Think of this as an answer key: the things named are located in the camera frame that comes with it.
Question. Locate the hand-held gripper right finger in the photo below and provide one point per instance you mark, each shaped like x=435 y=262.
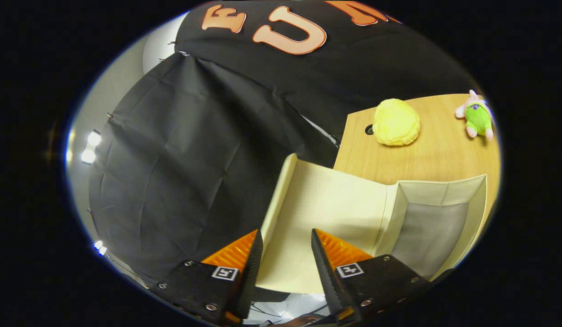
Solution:
x=326 y=277

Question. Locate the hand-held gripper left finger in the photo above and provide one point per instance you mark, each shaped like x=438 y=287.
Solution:
x=253 y=272

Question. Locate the cream fabric storage box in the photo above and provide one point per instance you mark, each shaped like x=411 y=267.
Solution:
x=326 y=204

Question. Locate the black backdrop cloth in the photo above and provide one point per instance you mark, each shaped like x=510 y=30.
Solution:
x=185 y=159

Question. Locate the ceiling light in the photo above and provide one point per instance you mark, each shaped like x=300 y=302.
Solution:
x=100 y=247
x=91 y=145

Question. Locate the yellow plush bun toy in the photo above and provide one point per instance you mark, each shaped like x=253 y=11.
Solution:
x=395 y=122

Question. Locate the green and pink plush toy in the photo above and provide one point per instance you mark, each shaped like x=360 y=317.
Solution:
x=478 y=119

